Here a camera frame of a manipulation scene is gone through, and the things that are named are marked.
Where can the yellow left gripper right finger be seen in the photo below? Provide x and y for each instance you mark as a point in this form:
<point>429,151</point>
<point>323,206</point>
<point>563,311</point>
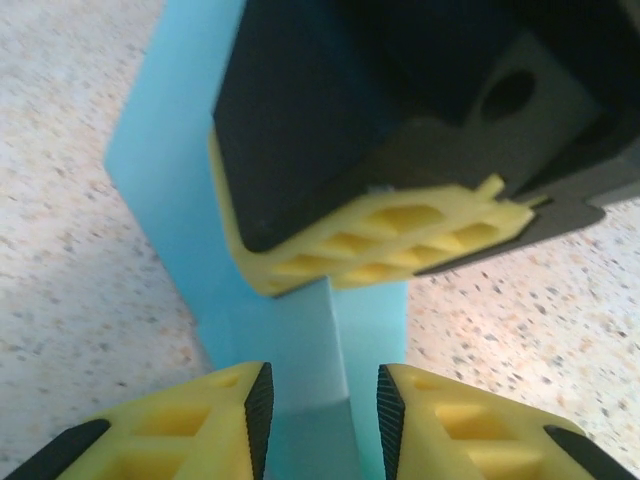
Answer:
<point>475,440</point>

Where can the light blue paper sheet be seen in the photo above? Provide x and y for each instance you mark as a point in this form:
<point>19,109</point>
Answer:
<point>170,150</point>

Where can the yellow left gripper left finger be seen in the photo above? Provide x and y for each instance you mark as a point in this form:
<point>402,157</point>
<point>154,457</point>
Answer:
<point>165,440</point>

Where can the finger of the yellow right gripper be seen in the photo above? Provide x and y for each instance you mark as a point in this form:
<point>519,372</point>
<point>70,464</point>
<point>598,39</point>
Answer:
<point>360,250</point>

